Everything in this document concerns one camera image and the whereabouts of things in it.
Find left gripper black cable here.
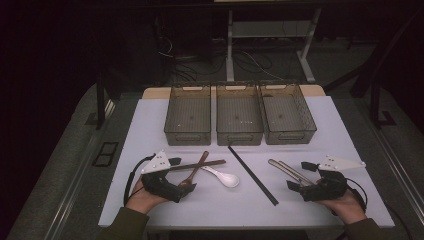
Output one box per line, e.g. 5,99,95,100
123,153,157,206

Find black chopstick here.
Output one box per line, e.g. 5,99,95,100
227,145,278,207
228,145,280,205

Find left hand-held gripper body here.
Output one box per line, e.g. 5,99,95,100
140,149,188,204

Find brown wooden spoon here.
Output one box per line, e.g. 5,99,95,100
178,150,210,188

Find bundle of floor cables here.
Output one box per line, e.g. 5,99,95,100
156,33,284,83

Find metal forks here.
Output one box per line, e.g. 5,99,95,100
268,158,311,188

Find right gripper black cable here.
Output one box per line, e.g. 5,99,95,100
346,178,369,214

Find black metal stand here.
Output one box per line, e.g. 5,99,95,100
369,78,398,130

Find white ceramic spoon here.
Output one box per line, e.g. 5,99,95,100
200,165,240,189

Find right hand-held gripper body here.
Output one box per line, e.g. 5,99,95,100
299,154,367,203

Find person's left hand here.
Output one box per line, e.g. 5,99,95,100
125,178,169,215

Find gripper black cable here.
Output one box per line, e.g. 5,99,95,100
123,153,157,206
346,178,369,214

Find transparent grey plastic bin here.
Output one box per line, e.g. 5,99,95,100
258,82,318,146
163,83,213,147
215,83,265,147

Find white metal desk frame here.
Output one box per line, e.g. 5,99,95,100
225,8,323,84

